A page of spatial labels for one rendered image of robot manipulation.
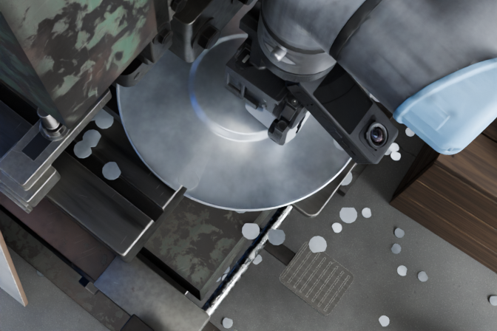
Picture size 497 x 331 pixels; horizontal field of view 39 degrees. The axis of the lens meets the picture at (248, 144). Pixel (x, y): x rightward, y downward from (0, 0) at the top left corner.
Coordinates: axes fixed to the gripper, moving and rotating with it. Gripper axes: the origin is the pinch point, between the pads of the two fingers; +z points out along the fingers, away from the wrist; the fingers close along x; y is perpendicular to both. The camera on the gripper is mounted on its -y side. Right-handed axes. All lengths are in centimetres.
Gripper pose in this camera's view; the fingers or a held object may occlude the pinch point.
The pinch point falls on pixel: (292, 132)
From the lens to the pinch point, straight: 76.8
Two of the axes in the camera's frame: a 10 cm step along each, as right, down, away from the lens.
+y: -8.0, -5.9, 1.5
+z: -0.6, 3.2, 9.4
